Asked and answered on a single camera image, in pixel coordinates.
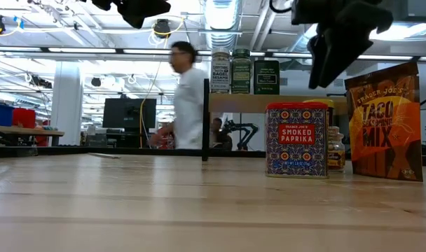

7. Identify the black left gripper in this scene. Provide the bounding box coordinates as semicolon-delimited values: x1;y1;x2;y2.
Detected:
89;0;172;30

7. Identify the black-lid green spice tin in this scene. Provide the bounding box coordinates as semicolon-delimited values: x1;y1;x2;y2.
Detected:
253;59;281;95

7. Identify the wooden shelf with black frame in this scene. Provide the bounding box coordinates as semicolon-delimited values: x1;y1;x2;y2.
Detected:
201;78;349;162

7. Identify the red-lid smoked paprika tin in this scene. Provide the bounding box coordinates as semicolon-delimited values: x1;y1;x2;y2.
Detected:
264;101;329;179

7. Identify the small clear glass spice jar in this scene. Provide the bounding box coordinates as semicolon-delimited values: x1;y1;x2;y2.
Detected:
327;125;347;172

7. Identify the white-lid bagel seasoning jar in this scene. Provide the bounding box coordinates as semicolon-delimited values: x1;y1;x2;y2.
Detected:
210;47;231;95

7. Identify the green-lid spice jar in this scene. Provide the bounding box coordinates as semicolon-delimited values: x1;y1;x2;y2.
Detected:
231;48;252;95

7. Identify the red plastic bin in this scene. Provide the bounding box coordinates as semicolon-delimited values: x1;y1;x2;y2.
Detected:
12;108;37;129

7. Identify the person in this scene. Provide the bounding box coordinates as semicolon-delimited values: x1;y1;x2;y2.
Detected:
148;41;209;151
209;117;234;151

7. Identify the wooden workbench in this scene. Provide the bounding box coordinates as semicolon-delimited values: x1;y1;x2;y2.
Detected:
0;124;65;147

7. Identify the white building column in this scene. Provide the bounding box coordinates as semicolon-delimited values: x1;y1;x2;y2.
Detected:
50;62;83;147

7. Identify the yellow hanging cable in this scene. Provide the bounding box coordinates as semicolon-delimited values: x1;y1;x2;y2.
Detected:
138;16;185;148

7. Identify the black computer monitor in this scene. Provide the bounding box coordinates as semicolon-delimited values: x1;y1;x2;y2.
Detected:
102;97;158;130

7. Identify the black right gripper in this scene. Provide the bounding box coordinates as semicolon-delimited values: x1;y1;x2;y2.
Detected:
290;0;394;90

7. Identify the blue plastic bin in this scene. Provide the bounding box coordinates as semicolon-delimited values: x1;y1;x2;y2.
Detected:
0;101;15;127

